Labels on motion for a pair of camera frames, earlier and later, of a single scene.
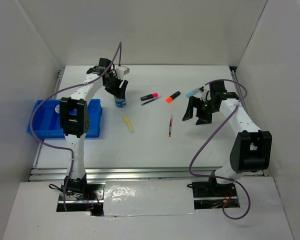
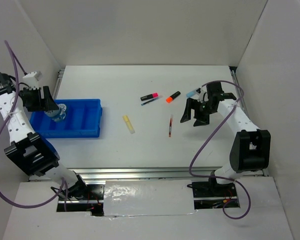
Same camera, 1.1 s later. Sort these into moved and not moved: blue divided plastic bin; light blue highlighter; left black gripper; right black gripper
Moved: left black gripper
Not moved: light blue highlighter; right black gripper; blue divided plastic bin
